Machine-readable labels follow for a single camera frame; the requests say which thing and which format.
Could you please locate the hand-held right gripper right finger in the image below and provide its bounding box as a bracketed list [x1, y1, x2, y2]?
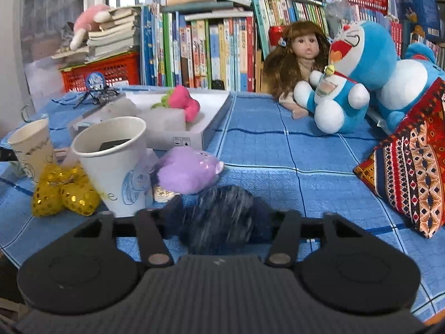
[265, 210, 370, 268]

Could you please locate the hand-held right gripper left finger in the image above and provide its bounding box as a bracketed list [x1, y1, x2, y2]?
[73, 209, 174, 268]

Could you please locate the dark blue speckled soft pouch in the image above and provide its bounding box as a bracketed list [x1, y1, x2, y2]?
[162, 184, 275, 255]

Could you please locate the pale purple plush toy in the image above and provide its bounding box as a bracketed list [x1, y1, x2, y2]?
[155, 146, 225, 195]

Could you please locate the yellow sequin heart cushion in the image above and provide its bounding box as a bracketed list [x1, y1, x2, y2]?
[61, 167, 101, 216]

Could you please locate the white cardboard box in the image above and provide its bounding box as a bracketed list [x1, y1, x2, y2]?
[68, 90, 233, 152]

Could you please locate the gold sequin bow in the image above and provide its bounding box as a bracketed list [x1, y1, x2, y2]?
[32, 165, 75, 218]

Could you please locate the pink green plush toy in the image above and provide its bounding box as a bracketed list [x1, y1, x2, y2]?
[151, 85, 201, 123]

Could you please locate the paper cup with handwriting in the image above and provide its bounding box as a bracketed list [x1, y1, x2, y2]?
[71, 116, 154, 218]

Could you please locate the blue checked tablecloth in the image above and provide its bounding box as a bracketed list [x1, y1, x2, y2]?
[0, 85, 445, 321]

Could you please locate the black flat object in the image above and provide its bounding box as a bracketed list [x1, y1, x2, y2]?
[99, 138, 132, 152]

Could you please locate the red patterned cushion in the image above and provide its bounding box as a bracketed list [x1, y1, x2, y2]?
[354, 78, 445, 239]

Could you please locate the paper cup with rabbit drawing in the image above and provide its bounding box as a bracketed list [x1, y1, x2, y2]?
[7, 117, 58, 181]

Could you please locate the round blue badge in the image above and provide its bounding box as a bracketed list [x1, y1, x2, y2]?
[85, 72, 105, 91]

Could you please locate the red plastic crate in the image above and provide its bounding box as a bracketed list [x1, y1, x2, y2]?
[60, 51, 141, 93]

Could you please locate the brown-haired doll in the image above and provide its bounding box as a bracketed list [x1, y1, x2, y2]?
[261, 21, 332, 119]

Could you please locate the row of upright books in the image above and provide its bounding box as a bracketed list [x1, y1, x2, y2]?
[139, 0, 445, 93]

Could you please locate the large blue cat plush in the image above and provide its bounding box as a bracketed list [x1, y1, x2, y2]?
[374, 43, 445, 133]

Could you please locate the small blue cat plush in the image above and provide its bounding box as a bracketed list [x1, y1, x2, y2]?
[294, 21, 399, 134]

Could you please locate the stack of worn books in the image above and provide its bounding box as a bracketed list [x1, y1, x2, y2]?
[52, 6, 140, 65]

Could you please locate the red can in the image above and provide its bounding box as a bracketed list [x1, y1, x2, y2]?
[268, 25, 291, 46]

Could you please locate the grey plush toy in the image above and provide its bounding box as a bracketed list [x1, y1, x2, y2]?
[60, 22, 76, 48]

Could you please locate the pink white plush toy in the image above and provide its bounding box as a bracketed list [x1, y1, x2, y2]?
[69, 4, 112, 51]

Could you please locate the pile of flat books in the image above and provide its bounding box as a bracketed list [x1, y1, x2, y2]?
[162, 0, 254, 19]

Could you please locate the blue cardboard box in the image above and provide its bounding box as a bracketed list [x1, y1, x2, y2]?
[393, 0, 444, 42]

